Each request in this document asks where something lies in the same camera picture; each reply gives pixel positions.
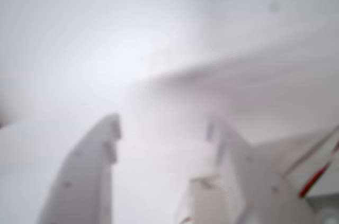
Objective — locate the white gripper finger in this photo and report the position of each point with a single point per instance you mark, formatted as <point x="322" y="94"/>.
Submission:
<point x="84" y="181"/>
<point x="254" y="176"/>

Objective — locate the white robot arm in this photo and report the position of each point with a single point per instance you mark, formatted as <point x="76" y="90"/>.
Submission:
<point x="204" y="202"/>

